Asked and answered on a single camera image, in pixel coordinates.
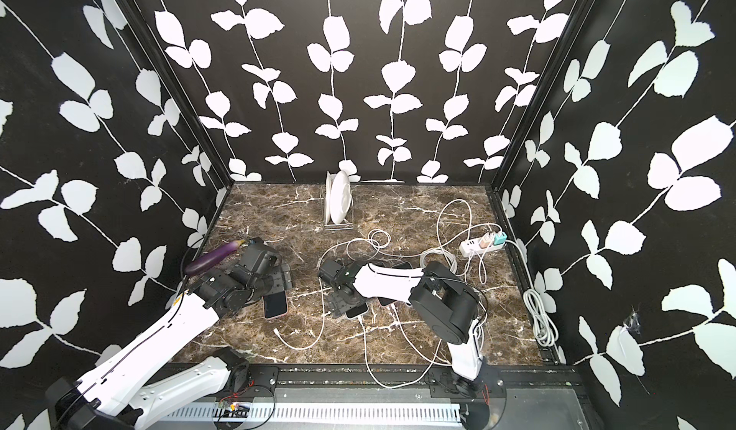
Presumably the white charging cable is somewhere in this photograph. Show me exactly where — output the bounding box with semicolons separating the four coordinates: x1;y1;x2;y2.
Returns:
415;199;490;348
344;227;461;391
272;239;369;351
367;239;455;368

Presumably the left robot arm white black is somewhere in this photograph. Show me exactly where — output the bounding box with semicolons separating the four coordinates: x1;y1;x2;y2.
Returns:
46;237;292;429

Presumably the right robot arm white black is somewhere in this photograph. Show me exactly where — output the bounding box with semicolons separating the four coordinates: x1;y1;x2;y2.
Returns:
318;260;482;381

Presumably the clear plate rack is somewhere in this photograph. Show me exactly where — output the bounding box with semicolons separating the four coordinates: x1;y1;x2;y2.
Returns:
324;199;355;232

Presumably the purple eggplant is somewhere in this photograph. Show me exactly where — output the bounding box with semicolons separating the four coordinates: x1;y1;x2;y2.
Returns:
184;240;245;277

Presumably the white plate front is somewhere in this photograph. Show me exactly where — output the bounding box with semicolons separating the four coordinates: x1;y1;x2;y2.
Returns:
328;171;352;224

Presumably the white plate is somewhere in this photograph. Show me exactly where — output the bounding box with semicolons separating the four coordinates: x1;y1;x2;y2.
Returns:
324;171;334;226
328;171;352;224

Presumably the white plate rear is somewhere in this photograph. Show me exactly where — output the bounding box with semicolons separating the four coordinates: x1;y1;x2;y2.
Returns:
324;171;334;226

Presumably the white power strip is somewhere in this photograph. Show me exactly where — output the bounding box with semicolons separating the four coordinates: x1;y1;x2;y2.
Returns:
459;232;507;259

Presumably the white perforated cable duct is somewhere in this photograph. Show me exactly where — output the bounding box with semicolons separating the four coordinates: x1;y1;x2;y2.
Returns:
159;402;461;426

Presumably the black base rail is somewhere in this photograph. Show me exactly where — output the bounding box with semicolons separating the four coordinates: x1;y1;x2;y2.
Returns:
214;364;587;401

